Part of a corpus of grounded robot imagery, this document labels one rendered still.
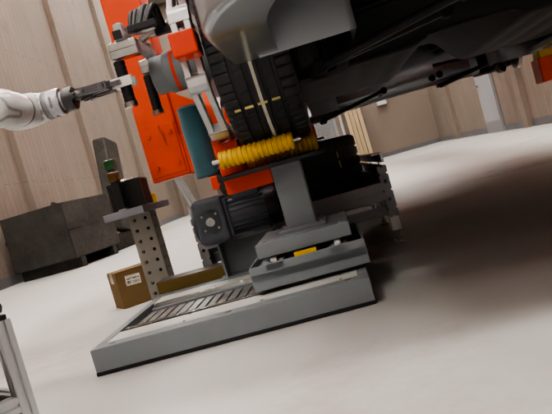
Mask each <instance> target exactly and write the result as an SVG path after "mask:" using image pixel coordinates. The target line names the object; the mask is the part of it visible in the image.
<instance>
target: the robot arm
mask: <svg viewBox="0 0 552 414"><path fill-rule="evenodd" d="M126 85H131V86H135V85H138V84H137V81H136V76H132V75H131V74H129V75H126V76H121V77H118V78H116V79H112V80H107V81H105V80H104V81H101V82H98V83H95V84H92V85H87V86H84V87H80V88H75V89H74V88H73V87H72V86H68V87H66V88H63V89H59V88H55V89H52V90H47V91H44V92H41V93H26V94H19V93H17V92H12V91H10V90H4V89H0V128H5V129H6V130H9V131H23V130H27V129H30V128H33V127H38V126H40V125H43V124H44V123H46V122H48V121H50V120H52V119H55V118H58V117H62V116H64V115H67V114H68V113H69V112H71V111H74V110H77V109H79V108H80V106H81V105H80V103H81V101H84V102H87V101H90V100H94V99H97V98H100V97H103V96H106V95H109V94H113V93H117V92H118V91H119V90H121V87H123V86H126Z"/></svg>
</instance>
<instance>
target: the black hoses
mask: <svg viewBox="0 0 552 414"><path fill-rule="evenodd" d="M127 21H128V26H127V27H126V29H127V32H128V33H129V34H133V33H135V32H139V31H142V30H146V29H149V28H152V27H154V28H156V29H154V32H155V34H156V35H157V36H160V35H165V34H168V33H171V32H172V30H171V28H170V26H169V25H168V24H167V23H166V22H165V21H164V18H163V15H162V13H161V11H160V9H159V6H158V4H157V3H156V2H152V3H150V4H147V3H143V4H141V5H140V6H139V7H138V8H136V9H134V11H133V10H131V11H129V13H128V17H127Z"/></svg>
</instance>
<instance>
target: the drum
mask: <svg viewBox="0 0 552 414"><path fill-rule="evenodd" d="M201 46H202V48H203V52H204V56H202V59H203V63H204V65H205V70H206V71H207V74H208V77H209V81H210V82H211V79H212V78H213V76H212V73H211V70H210V68H209V64H208V61H207V58H206V55H205V51H204V47H203V44H201ZM188 61H189V63H190V66H191V71H192V74H194V73H197V72H198V71H197V67H196V62H195V59H191V60H188ZM148 68H149V75H150V77H151V80H152V81H153V84H154V87H155V89H156V90H157V92H158V93H159V94H161V95H162V94H167V93H170V92H174V93H176V92H179V91H183V90H187V89H188V88H187V86H186V82H185V76H184V72H183V70H182V65H181V63H180V62H179V61H178V60H177V59H175V58H174V57H173V52H172V50H171V49H170V50H168V51H165V52H161V54H160V55H158V56H155V57H150V58H149V60H148Z"/></svg>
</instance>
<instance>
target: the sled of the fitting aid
mask: <svg viewBox="0 0 552 414"><path fill-rule="evenodd" d="M349 225H350V228H351V231H352V235H349V236H346V237H340V238H338V239H334V240H331V241H326V242H322V243H320V244H316V245H313V246H308V247H304V248H301V249H298V250H295V251H289V252H287V253H283V254H280V255H275V256H271V257H269V258H265V259H262V260H259V259H258V257H257V258H256V260H255V261H254V263H253V264H252V266H251V267H250V268H249V272H250V275H251V280H252V283H253V286H254V289H255V293H257V292H262V291H269V290H273V289H276V288H281V287H285V286H288V285H291V284H294V283H295V282H299V281H302V280H305V279H308V278H314V277H317V276H320V275H324V274H329V273H337V272H340V271H344V270H346V269H352V268H355V267H358V266H361V265H363V264H366V263H369V262H370V257H369V255H368V251H367V249H366V243H365V240H364V237H363V236H362V234H361V230H360V228H359V227H358V225H357V223H351V224H349Z"/></svg>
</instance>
